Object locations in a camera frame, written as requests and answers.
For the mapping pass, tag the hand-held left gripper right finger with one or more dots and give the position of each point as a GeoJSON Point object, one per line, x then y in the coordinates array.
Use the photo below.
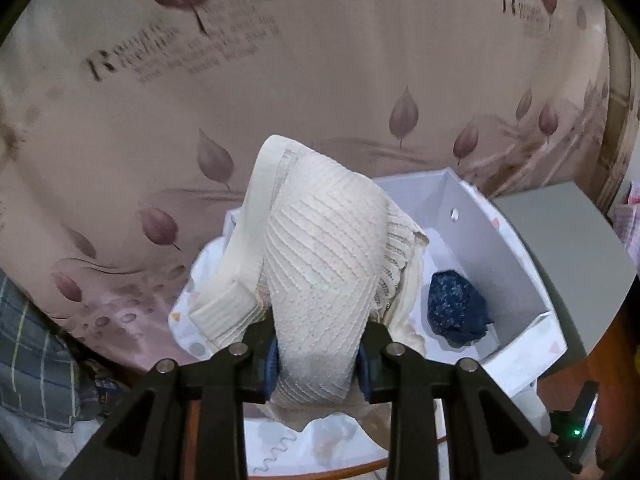
{"type": "Point", "coordinates": [364, 370]}

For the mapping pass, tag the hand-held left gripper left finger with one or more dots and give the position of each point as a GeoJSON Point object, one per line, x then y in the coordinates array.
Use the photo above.
{"type": "Point", "coordinates": [272, 360]}

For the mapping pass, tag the cream knitted underwear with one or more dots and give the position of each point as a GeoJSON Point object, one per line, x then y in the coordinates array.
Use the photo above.
{"type": "Point", "coordinates": [320, 260]}

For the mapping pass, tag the dark blue speckled underwear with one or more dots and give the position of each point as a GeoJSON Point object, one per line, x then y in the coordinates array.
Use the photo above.
{"type": "Point", "coordinates": [457, 305]}

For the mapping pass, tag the white shoe box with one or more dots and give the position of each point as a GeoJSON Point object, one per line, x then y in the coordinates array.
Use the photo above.
{"type": "Point", "coordinates": [500, 270]}

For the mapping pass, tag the white dotted cover sheet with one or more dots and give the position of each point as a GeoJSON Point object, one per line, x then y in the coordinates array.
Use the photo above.
{"type": "Point", "coordinates": [325, 440]}

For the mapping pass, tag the grey box lid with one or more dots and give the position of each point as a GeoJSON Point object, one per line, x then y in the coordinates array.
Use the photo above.
{"type": "Point", "coordinates": [575, 260]}

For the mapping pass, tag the blue snack packet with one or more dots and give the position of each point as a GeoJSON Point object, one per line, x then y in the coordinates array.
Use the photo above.
{"type": "Point", "coordinates": [107, 387]}

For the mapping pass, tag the pink checked cloth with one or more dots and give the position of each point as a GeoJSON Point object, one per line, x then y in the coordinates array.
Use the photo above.
{"type": "Point", "coordinates": [631, 220]}

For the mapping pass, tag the grey plaid cloth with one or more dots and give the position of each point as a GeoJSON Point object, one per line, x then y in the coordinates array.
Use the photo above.
{"type": "Point", "coordinates": [30, 360]}

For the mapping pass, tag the leaf print curtain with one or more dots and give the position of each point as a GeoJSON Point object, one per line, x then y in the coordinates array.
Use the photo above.
{"type": "Point", "coordinates": [300, 85]}

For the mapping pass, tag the wooden frame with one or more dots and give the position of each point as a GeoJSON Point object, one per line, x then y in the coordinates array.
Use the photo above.
{"type": "Point", "coordinates": [617, 110]}

